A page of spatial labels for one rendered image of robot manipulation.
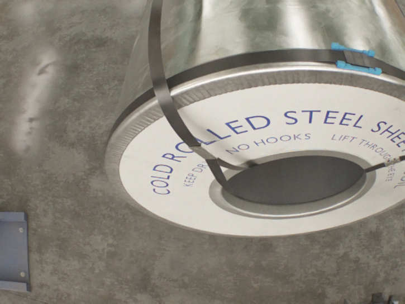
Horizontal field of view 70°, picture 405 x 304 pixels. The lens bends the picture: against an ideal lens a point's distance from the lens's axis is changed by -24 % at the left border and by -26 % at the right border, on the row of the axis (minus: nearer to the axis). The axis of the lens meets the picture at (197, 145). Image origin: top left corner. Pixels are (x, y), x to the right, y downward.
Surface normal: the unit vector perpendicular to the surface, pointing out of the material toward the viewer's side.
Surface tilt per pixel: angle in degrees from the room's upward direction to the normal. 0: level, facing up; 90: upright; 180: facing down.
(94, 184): 0
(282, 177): 1
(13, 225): 0
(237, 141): 90
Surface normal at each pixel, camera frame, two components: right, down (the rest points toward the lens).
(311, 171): -0.49, -0.44
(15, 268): 0.02, -0.47
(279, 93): -0.06, 0.88
